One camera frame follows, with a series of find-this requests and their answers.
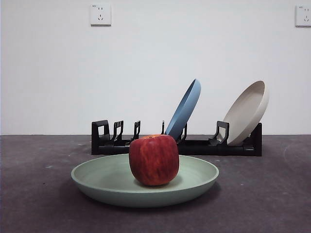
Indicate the blue plate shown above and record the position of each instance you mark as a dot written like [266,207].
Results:
[184,109]

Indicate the red apple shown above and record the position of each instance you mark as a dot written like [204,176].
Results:
[153,162]

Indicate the beige plate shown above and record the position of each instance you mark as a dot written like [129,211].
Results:
[245,116]

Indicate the white wall power socket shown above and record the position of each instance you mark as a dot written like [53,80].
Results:
[101,14]
[303,15]

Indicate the green plate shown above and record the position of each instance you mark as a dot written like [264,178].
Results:
[104,179]

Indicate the black plate rack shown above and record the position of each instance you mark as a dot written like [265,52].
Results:
[206,149]

